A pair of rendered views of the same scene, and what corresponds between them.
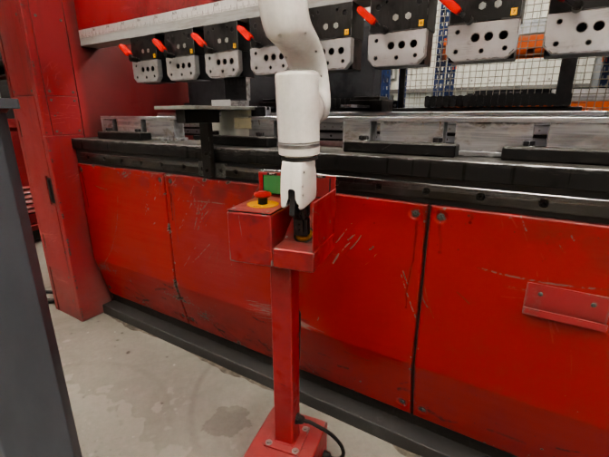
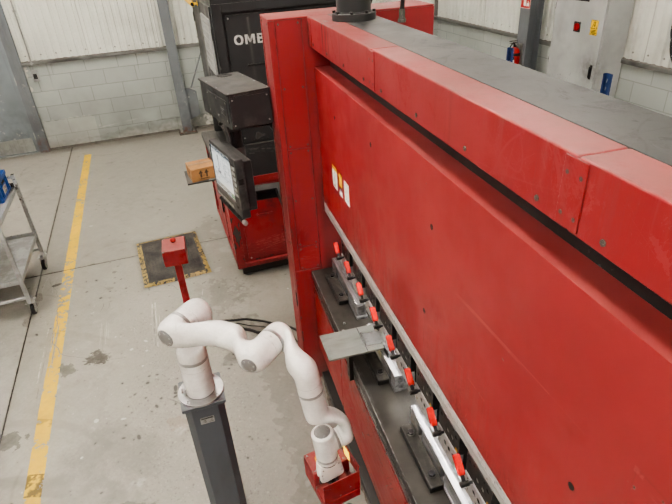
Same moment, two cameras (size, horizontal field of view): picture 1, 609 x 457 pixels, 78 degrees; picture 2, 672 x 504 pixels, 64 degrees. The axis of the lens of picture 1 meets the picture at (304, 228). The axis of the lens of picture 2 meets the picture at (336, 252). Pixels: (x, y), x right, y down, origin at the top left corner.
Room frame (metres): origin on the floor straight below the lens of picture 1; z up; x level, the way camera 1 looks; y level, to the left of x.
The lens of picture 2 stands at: (-0.15, -1.02, 2.64)
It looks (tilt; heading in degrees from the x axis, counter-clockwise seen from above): 31 degrees down; 45
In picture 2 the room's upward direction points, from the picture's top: 4 degrees counter-clockwise
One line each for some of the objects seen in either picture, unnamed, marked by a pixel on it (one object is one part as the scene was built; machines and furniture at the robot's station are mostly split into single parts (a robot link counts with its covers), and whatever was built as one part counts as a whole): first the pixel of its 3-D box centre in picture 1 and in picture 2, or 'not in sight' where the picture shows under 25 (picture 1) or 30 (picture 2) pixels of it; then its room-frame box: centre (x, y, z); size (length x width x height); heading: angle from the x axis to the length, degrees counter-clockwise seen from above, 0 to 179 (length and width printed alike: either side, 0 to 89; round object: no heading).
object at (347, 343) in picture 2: (207, 108); (351, 342); (1.26, 0.31, 1.00); 0.26 x 0.18 x 0.01; 148
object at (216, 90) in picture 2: not in sight; (242, 153); (1.68, 1.53, 1.53); 0.51 x 0.25 x 0.85; 73
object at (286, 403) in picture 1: (285, 354); not in sight; (0.82, 0.05, 0.39); 0.05 x 0.05 x 0.54; 70
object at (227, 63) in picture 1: (228, 52); (378, 300); (1.40, 0.26, 1.18); 0.15 x 0.09 x 0.17; 58
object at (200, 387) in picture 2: not in sight; (197, 374); (0.62, 0.59, 1.09); 0.19 x 0.19 x 0.18
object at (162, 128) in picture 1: (141, 127); (348, 285); (1.67, 0.70, 0.92); 0.50 x 0.06 x 0.10; 58
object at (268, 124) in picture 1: (251, 130); (385, 354); (1.36, 0.19, 0.92); 0.39 x 0.06 x 0.10; 58
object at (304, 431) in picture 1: (287, 435); not in sight; (0.82, 0.05, 0.13); 0.10 x 0.10 x 0.01; 70
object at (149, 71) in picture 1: (153, 60); (353, 257); (1.60, 0.60, 1.18); 0.15 x 0.09 x 0.17; 58
